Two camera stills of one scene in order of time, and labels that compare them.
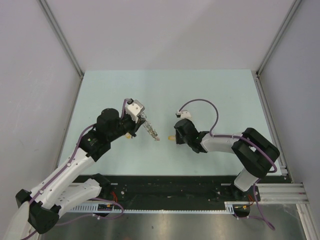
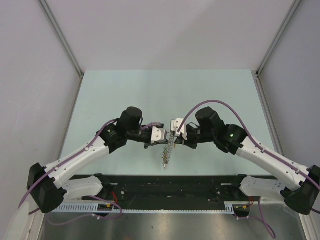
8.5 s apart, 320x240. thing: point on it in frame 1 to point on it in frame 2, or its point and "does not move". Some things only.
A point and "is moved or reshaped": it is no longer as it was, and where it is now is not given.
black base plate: x=172 y=192 does not move
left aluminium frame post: x=63 y=38 does not move
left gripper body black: x=127 y=124 to x=146 y=145
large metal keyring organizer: x=147 y=125 is moved or reshaped
